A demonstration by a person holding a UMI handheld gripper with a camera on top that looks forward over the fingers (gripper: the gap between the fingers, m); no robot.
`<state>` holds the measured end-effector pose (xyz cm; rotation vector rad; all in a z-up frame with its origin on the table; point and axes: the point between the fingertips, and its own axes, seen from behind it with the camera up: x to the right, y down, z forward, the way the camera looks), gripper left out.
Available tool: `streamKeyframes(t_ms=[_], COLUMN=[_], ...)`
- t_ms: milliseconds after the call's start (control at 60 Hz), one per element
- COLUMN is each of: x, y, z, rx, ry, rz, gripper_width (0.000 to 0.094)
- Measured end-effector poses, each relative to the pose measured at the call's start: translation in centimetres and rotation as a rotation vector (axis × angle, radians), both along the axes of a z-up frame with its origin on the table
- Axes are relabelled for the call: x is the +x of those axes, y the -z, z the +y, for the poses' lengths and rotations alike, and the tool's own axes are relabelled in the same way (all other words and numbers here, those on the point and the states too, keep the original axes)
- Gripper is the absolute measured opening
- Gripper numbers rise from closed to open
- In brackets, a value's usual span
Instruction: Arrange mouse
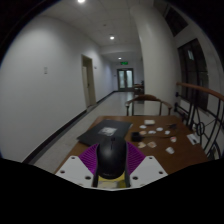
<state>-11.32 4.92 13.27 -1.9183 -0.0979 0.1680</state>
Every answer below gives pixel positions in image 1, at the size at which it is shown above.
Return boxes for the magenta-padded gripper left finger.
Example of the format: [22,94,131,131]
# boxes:
[54,143,100,189]

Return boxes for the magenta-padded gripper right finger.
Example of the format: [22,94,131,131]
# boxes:
[124,141,169,189]

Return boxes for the black computer mouse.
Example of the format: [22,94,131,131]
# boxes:
[95,136,128,181]

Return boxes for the black mouse pad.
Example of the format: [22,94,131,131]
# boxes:
[76,118,134,147]

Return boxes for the small black box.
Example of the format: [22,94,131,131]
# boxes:
[130,131,143,143]

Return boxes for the small dark clip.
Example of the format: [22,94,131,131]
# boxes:
[166,123,179,131]

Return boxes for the white printed card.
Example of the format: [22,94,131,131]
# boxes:
[186,133,201,146]

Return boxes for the wooden armchair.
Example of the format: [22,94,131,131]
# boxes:
[124,94,174,117]

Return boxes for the distant wooden furniture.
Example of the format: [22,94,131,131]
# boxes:
[133,80,146,96]

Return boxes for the beige side door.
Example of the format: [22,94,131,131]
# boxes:
[81,54,98,109]

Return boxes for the glass double door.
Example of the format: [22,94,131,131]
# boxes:
[116,68,135,92]

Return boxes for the black railing with wooden handrail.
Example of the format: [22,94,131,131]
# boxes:
[173,81,224,162]

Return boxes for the dark framed window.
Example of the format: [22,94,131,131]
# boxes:
[177,37,211,111]

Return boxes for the round ceiling lights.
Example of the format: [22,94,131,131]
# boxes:
[76,0,124,61]

